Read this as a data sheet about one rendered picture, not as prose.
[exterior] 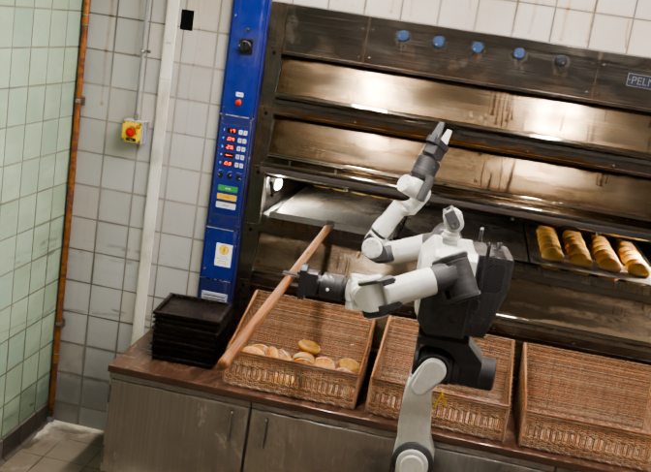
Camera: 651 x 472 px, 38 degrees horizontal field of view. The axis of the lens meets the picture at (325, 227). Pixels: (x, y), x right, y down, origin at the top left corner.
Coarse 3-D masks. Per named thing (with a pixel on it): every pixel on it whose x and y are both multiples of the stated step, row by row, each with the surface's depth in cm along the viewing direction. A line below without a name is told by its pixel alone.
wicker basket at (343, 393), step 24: (288, 312) 419; (312, 312) 418; (336, 312) 416; (360, 312) 415; (264, 336) 419; (288, 336) 419; (312, 336) 417; (336, 336) 416; (360, 336) 414; (240, 360) 379; (264, 360) 377; (288, 360) 376; (336, 360) 415; (360, 360) 414; (240, 384) 381; (264, 384) 380; (288, 384) 378; (312, 384) 376; (336, 384) 375; (360, 384) 390
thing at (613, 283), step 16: (272, 224) 418; (288, 224) 417; (304, 224) 415; (352, 240) 413; (528, 272) 402; (544, 272) 401; (560, 272) 400; (576, 272) 400; (608, 288) 398; (624, 288) 397; (640, 288) 395
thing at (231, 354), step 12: (324, 228) 398; (312, 252) 360; (300, 264) 339; (288, 276) 320; (276, 288) 306; (276, 300) 296; (264, 312) 282; (252, 324) 269; (240, 336) 257; (240, 348) 252; (228, 360) 241
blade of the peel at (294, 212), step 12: (288, 204) 449; (276, 216) 417; (288, 216) 416; (300, 216) 415; (312, 216) 430; (324, 216) 433; (336, 216) 437; (348, 216) 441; (360, 216) 445; (336, 228) 413; (348, 228) 413; (360, 228) 412
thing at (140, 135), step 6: (126, 120) 413; (132, 120) 413; (138, 120) 415; (144, 120) 418; (126, 126) 413; (132, 126) 413; (144, 126) 414; (138, 132) 413; (144, 132) 415; (120, 138) 415; (126, 138) 414; (132, 138) 414; (138, 138) 413; (144, 138) 417
